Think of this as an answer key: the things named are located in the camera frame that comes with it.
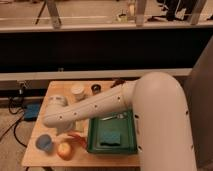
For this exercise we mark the silver fork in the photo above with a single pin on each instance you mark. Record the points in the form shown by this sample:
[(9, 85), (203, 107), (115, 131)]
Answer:
[(117, 116)]

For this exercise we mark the dark grape bunch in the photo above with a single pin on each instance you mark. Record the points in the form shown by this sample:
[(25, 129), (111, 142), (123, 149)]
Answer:
[(118, 82)]

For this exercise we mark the blue cup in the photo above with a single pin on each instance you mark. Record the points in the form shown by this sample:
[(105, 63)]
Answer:
[(44, 143)]

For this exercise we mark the green plastic tray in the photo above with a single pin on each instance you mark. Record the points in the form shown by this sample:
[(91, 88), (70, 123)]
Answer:
[(125, 127)]

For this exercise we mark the wooden table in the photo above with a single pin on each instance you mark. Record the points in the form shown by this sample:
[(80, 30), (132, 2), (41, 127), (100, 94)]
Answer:
[(50, 96)]

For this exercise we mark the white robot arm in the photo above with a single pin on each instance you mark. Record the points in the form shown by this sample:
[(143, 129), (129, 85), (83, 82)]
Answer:
[(161, 118)]

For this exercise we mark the red chili pepper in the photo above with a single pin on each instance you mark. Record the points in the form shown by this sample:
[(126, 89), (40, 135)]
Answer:
[(81, 140)]

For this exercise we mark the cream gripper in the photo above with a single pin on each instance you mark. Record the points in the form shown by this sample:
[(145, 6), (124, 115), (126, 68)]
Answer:
[(81, 126)]

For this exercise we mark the yellow red apple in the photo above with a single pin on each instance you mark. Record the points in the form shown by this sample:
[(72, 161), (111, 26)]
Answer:
[(64, 150)]

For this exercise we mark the small dark can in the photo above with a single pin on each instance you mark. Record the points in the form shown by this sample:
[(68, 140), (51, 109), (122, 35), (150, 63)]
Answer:
[(96, 89)]

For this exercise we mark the blue box on floor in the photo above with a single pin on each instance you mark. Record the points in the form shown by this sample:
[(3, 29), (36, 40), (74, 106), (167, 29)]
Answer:
[(31, 111)]

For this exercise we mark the red bowl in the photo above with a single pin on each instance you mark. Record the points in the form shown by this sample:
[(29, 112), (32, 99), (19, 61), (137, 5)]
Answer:
[(65, 127)]

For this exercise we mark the teal sponge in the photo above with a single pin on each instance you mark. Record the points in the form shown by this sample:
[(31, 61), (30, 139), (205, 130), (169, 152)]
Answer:
[(110, 139)]

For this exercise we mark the white cup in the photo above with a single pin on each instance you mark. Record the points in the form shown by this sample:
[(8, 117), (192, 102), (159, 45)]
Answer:
[(78, 91)]

